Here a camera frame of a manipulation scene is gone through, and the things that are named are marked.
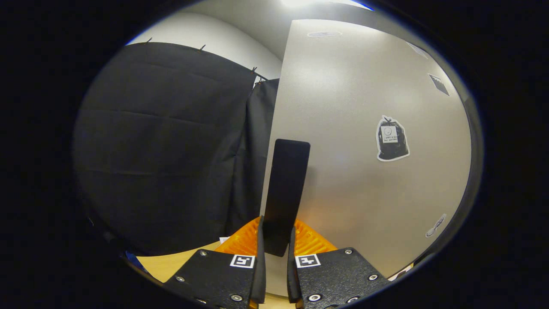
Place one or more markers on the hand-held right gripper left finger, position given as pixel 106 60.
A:
pixel 260 274

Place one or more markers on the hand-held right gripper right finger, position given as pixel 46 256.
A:
pixel 292 279

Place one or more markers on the beige cabinet door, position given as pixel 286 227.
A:
pixel 351 107

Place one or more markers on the grey cabinet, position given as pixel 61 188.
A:
pixel 473 171

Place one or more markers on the printed paper stack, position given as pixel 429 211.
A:
pixel 224 239

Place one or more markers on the black backdrop cloth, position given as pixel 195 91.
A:
pixel 163 150

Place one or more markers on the large ceiling light panel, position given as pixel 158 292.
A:
pixel 321 3

